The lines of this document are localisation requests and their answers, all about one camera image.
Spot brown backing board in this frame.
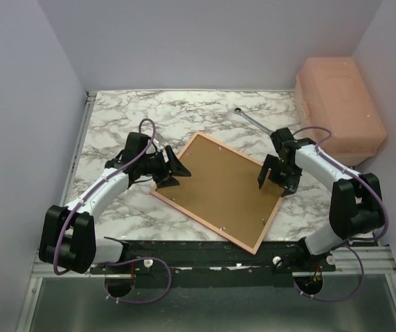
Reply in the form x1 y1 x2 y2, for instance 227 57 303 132
156 133 281 250

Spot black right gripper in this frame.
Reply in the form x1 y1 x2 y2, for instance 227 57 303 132
258 154 302 196

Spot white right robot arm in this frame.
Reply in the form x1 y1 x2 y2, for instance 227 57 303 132
258 127 389 271

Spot translucent orange plastic box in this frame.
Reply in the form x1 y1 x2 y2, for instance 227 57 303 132
294 57 387 167

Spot silver ratchet wrench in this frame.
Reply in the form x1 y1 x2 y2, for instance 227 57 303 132
234 107 273 136

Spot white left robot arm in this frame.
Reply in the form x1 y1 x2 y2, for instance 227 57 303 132
38 132 191 275

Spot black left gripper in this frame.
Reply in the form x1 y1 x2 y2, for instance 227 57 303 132
140 147 192 188

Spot pink photo frame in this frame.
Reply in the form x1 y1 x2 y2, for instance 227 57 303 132
150 130 285 256

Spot aluminium extrusion rail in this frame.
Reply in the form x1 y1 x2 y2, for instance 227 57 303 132
32 261 49 277

